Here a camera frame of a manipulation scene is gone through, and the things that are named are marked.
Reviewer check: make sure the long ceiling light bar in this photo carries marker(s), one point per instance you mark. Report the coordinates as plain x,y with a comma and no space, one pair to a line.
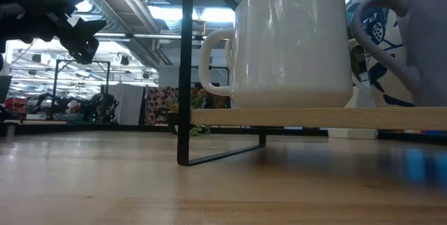
139,36

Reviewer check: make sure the floral patterned panel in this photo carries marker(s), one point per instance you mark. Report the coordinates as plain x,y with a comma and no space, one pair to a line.
159,106

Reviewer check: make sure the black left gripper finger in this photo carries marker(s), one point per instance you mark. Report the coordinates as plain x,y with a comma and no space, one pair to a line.
82,43

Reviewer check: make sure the silver ceiling duct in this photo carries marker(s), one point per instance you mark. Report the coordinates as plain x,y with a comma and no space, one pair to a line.
115,19

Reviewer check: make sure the lavender grey mug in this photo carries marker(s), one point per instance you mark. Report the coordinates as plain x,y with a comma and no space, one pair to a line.
429,43

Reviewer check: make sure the red box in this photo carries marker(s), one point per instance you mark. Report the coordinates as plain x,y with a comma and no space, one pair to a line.
16,105

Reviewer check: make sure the black metal rack frame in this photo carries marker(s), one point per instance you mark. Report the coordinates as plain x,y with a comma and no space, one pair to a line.
185,78

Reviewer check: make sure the wooden rack shelf board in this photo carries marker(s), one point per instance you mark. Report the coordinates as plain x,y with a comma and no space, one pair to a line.
314,118

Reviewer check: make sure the black workstation frame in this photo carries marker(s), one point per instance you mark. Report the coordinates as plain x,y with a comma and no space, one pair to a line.
107,74

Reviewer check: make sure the potted green plant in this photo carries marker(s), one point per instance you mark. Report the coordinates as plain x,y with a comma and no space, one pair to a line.
173,120

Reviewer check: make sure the teal blue panel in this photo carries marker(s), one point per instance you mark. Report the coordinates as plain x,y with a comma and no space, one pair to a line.
354,3

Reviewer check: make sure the small black camera frame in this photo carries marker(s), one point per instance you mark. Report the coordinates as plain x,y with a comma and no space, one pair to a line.
213,67

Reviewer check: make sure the black table edge rail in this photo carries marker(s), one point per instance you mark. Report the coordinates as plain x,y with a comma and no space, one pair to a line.
70,128

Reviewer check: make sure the blue and white leaf mug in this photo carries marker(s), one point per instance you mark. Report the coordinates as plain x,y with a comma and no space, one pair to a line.
387,92

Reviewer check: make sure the small grey post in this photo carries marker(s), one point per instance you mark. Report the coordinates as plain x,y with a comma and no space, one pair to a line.
10,129

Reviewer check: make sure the yellow ceiling box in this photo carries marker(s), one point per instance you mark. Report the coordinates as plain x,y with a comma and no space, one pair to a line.
199,26

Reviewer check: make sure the plain white mug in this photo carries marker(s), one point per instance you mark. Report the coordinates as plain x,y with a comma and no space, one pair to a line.
293,43

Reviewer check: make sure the white partition panel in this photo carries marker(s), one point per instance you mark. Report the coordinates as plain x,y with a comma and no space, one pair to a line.
125,104

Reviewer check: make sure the black background robot arm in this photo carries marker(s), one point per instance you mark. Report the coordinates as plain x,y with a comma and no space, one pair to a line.
52,102
101,108

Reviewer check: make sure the dark monitor screen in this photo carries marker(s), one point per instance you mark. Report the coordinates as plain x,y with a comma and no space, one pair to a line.
5,88

